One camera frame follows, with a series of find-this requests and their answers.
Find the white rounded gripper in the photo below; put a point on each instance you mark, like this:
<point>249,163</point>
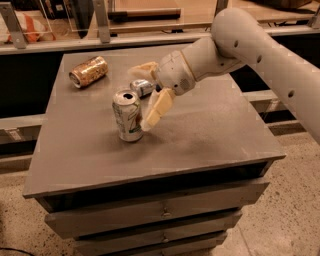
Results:
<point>174,75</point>

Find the white green 7up can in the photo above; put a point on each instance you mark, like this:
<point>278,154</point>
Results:
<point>128,114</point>

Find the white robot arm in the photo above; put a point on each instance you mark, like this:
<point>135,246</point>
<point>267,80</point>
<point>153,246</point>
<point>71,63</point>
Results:
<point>236,40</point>

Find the silver blue can lying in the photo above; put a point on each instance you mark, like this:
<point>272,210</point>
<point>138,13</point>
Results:
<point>142,87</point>

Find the gold brown can lying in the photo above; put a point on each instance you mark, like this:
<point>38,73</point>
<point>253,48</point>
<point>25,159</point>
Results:
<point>88,72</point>

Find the grey drawer cabinet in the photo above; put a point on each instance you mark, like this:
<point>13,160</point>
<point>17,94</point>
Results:
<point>212,135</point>

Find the clear acrylic panel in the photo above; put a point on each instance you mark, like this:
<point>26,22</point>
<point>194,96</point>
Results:
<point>80,15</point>

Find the orange white cloth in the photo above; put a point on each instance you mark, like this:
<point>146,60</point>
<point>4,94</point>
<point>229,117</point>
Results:
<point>33,29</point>

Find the top grey drawer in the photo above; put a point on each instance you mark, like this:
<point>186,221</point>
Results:
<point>173,205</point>

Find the grey drawer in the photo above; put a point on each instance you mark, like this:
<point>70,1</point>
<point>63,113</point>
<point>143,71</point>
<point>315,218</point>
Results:
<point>173,205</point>
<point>176,246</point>
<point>158,233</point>

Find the bottom grey drawer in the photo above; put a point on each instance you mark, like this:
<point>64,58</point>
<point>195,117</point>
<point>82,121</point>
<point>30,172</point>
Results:
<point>176,246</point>

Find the middle grey drawer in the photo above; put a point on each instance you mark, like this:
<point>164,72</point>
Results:
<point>158,233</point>

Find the wooden dark handled tool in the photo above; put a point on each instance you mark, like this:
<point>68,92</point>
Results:
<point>142,15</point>

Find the long grey shelf rail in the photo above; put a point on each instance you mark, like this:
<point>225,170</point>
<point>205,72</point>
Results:
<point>96,44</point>

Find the grey metal bracket middle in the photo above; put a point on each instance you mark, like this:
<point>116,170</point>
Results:
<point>102,20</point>

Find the grey metal bracket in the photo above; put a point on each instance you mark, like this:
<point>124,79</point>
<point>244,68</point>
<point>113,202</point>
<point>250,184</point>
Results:
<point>9,16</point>
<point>220,5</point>
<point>102,20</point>

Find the grey metal bracket right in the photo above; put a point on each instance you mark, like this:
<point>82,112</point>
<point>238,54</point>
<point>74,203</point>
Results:
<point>220,5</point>

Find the grey metal bracket left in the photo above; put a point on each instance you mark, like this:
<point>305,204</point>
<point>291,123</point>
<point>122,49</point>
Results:
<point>9,16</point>

